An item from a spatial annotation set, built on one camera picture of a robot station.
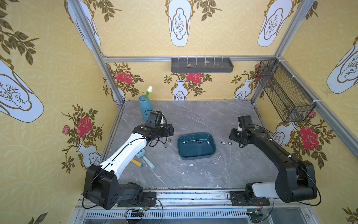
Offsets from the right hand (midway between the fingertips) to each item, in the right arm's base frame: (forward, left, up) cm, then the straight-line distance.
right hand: (229, 136), depth 89 cm
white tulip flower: (+19, +52, +21) cm, 59 cm away
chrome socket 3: (-1, -2, -7) cm, 8 cm away
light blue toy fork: (-11, +57, -7) cm, 58 cm away
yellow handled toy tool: (-18, +57, -7) cm, 61 cm away
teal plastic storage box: (-3, +20, -8) cm, 22 cm away
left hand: (-2, +39, +8) cm, 40 cm away
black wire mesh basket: (+7, -27, +24) cm, 37 cm away
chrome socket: (0, +39, -7) cm, 40 cm away
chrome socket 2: (-1, +2, -8) cm, 8 cm away
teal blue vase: (+14, +55, +10) cm, 58 cm away
